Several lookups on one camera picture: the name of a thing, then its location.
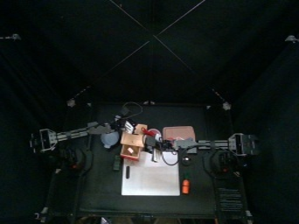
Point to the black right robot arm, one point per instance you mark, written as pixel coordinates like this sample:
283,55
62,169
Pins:
209,144

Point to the orange toy carrot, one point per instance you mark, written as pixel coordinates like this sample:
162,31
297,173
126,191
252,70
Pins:
185,186

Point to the pink wooden tray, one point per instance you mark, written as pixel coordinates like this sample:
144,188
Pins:
178,132

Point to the white cutting board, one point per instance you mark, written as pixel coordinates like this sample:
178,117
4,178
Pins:
154,180

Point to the metal table corner bracket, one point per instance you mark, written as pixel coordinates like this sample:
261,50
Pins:
70,102
225,105

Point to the black marker pen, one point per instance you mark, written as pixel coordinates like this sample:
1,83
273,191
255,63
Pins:
126,172

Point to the wooden box with red drawer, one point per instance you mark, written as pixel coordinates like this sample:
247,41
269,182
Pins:
129,140

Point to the metal pole foot bracket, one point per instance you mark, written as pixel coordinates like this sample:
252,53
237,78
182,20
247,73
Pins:
148,102

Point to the black printed label sheet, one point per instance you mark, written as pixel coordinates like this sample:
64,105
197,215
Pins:
229,201

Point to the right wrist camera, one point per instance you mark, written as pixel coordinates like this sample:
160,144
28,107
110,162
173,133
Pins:
150,141

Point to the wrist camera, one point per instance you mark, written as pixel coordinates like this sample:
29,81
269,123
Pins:
150,141
124,112

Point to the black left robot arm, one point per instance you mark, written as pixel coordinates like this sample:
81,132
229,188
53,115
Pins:
73,134

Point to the small metal pot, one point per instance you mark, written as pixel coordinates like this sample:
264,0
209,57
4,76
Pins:
186,161

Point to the metal frame corner bracket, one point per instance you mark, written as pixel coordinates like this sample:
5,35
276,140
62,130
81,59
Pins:
291,38
14,37

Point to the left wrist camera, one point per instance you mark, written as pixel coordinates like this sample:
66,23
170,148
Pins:
124,112

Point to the blue-grey bowl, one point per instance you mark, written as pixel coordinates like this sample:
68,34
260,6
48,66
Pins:
104,144

